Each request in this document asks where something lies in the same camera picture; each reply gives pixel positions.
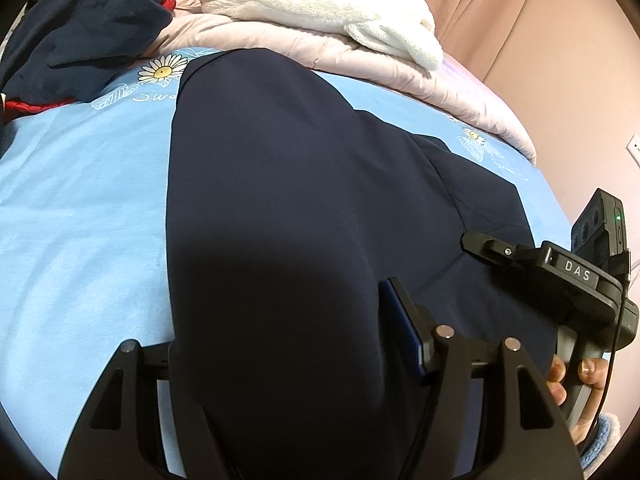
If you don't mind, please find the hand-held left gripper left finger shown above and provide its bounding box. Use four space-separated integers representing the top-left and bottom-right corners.
57 338 223 480

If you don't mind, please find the navy zip jacket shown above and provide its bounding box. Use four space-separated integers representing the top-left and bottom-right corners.
167 47 558 480

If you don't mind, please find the blue floral bedsheet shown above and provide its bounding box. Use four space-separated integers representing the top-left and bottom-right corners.
0 45 576 466

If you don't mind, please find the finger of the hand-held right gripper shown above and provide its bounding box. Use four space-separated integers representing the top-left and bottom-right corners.
461 230 547 275

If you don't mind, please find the white fluffy blanket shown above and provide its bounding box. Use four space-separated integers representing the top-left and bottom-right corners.
171 0 445 71

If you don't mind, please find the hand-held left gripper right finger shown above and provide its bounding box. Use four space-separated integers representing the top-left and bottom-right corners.
378 276 584 480

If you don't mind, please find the navy crumpled garment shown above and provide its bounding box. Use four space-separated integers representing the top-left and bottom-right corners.
0 0 175 104

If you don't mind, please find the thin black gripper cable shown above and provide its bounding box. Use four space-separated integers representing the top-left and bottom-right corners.
589 247 632 448

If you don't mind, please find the person's right hand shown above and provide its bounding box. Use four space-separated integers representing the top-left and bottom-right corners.
545 355 615 447

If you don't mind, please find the pale pink quilt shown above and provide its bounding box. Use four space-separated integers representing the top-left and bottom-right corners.
150 0 538 166

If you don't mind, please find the blue and white fluffy rug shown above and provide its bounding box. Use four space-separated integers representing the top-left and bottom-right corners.
581 411 622 462

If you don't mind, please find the pink curtain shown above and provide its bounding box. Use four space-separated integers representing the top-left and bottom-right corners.
424 0 581 88

